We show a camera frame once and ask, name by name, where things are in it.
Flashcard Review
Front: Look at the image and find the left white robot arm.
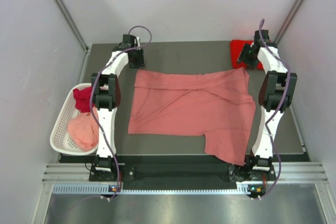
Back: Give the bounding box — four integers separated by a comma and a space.
90, 34, 144, 181

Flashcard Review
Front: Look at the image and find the right aluminium frame post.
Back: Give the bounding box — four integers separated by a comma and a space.
274, 0, 305, 45

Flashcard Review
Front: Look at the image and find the white plastic laundry basket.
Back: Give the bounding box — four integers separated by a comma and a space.
50, 83, 98, 156

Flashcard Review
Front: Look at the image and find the left aluminium frame post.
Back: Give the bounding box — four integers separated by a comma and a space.
36, 0, 90, 51

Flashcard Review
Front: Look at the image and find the light pink t shirt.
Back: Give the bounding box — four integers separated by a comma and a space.
68, 108, 99, 152

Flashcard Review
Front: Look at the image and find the aluminium frame post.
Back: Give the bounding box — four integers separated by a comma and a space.
274, 0, 305, 45
36, 0, 90, 51

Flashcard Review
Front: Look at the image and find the folded red t shirt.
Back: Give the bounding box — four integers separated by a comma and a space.
229, 40, 254, 69

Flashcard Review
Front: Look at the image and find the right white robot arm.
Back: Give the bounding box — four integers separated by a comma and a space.
237, 28, 297, 180

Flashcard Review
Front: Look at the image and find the crimson crumpled t shirt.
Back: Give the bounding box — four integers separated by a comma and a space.
72, 87, 92, 113

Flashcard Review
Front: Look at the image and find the grey slotted cable duct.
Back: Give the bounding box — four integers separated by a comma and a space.
52, 184, 261, 195

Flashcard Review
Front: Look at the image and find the salmon pink t shirt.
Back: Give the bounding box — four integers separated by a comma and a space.
128, 68, 256, 166

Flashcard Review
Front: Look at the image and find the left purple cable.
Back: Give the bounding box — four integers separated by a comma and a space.
89, 26, 153, 201

